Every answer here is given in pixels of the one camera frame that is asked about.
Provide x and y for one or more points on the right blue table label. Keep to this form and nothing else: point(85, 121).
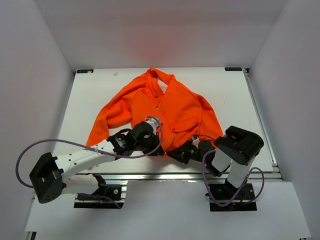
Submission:
point(233, 69)

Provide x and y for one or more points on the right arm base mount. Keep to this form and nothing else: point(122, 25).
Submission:
point(222, 194)

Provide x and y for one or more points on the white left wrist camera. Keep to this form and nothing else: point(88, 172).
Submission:
point(154, 122)

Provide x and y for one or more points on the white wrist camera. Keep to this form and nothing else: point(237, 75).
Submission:
point(195, 140)
point(154, 122)

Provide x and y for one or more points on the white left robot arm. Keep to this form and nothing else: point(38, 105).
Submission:
point(51, 174)

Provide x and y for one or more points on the orange jacket with pink lining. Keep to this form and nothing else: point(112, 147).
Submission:
point(182, 112)

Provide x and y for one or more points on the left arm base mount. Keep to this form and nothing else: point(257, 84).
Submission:
point(105, 196)

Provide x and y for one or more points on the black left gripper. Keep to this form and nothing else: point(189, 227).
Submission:
point(159, 151)

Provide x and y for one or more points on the left blue table label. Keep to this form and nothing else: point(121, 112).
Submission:
point(85, 71)

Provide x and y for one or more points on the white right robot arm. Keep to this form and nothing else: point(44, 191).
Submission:
point(234, 151)

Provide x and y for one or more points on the blue table label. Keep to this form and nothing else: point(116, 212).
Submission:
point(85, 71)
point(233, 69)

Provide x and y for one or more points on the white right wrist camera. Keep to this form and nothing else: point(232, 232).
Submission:
point(195, 140)

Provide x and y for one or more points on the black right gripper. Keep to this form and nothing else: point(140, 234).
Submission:
point(178, 154)

